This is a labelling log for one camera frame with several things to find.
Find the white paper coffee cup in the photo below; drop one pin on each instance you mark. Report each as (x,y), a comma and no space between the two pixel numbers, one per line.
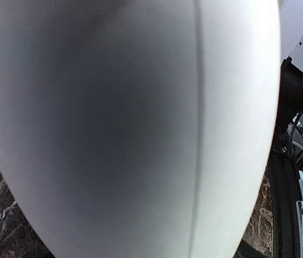
(138,128)

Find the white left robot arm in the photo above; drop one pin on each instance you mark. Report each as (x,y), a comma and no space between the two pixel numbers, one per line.
(291,70)

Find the black front table rail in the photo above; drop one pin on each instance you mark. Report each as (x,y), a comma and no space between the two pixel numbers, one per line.
(273,228)

